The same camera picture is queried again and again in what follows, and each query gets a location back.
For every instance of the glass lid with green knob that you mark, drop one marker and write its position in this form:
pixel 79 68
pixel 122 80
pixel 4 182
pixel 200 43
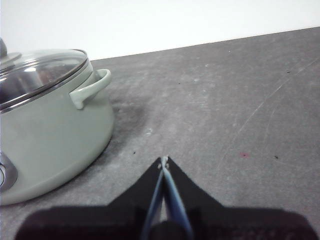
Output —
pixel 37 70

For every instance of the pale green electric cooking pot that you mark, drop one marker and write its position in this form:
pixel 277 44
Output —
pixel 50 137

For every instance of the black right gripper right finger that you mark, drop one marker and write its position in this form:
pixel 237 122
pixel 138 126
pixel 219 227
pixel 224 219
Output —
pixel 237 225

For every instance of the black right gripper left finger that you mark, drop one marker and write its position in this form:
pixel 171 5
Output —
pixel 100 222

